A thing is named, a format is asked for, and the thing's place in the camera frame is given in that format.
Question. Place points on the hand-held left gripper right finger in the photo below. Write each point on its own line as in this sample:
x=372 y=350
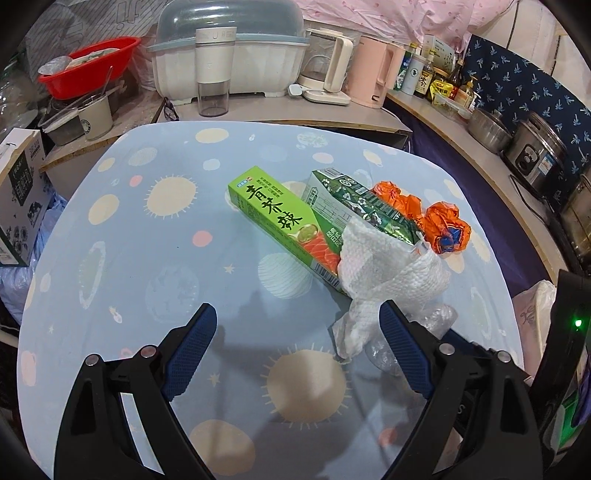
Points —
x=406 y=346

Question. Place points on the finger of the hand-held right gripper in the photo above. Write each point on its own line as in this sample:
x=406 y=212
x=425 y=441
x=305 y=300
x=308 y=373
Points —
x=466 y=341

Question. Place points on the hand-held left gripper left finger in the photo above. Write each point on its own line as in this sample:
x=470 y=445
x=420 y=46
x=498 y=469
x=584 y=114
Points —
x=191 y=355

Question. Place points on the clear plastic wrap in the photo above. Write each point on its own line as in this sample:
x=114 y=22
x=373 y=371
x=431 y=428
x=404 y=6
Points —
x=436 y=318

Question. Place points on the bin with white bag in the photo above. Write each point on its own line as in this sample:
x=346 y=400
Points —
x=535 y=304

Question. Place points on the white paper towel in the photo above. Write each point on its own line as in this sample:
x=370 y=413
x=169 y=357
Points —
x=383 y=263

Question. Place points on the large orange foil wrapper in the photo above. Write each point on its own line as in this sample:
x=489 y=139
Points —
x=445 y=226

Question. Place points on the small orange foil wrapper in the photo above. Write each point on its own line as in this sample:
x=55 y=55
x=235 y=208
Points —
x=410 y=207
x=388 y=191

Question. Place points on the dark green drink carton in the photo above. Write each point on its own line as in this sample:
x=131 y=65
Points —
x=341 y=198

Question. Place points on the light green paper box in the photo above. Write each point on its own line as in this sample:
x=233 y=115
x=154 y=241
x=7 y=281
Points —
x=272 y=207

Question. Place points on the blue dotted tablecloth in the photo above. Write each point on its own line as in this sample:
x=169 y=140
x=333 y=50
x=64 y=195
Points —
x=138 y=277

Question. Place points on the purple counter skirt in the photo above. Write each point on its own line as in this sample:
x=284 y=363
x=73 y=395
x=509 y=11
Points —
x=461 y=184

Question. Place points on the steel rice cooker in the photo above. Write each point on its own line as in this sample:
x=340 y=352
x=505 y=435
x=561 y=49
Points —
x=540 y=157

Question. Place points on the small steel pot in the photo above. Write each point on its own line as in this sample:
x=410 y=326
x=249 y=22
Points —
x=489 y=131

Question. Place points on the clear food container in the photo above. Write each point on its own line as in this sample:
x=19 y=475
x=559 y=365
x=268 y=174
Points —
x=455 y=110

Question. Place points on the white and green cardboard box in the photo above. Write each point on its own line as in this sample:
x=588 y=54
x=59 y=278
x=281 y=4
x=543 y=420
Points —
x=23 y=184

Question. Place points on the black eyeglasses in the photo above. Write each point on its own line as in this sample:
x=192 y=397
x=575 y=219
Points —
x=168 y=110

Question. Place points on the yellow pump bottle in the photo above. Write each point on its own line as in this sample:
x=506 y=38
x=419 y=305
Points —
x=466 y=94

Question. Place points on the white round container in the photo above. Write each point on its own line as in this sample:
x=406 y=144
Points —
x=94 y=117

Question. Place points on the grey plastic box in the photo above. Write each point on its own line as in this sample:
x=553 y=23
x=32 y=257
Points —
x=64 y=131

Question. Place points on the tall dark glass bottle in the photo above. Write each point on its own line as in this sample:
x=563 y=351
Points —
x=456 y=81

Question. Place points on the dark sauce bottle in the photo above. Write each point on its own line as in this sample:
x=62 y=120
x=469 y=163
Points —
x=425 y=81

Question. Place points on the navy printed cloth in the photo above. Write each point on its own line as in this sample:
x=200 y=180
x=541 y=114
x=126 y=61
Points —
x=531 y=83

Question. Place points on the white bottle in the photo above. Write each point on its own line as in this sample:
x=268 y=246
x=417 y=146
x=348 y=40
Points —
x=411 y=76

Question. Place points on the pink electric kettle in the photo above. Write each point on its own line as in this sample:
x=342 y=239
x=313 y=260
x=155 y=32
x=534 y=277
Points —
x=369 y=74

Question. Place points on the white power plug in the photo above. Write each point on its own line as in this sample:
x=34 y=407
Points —
x=295 y=90

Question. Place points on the glass electric kettle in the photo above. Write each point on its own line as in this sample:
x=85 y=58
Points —
x=334 y=60

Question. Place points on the red plastic basin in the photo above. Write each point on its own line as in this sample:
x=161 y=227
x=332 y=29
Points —
x=83 y=81

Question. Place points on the white blender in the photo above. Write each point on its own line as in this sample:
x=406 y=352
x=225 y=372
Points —
x=214 y=60

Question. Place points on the white dish drainer box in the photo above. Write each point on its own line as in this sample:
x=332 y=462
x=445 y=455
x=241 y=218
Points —
x=268 y=64

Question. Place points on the pink spotted cloth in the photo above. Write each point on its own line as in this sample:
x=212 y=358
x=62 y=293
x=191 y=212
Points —
x=415 y=18

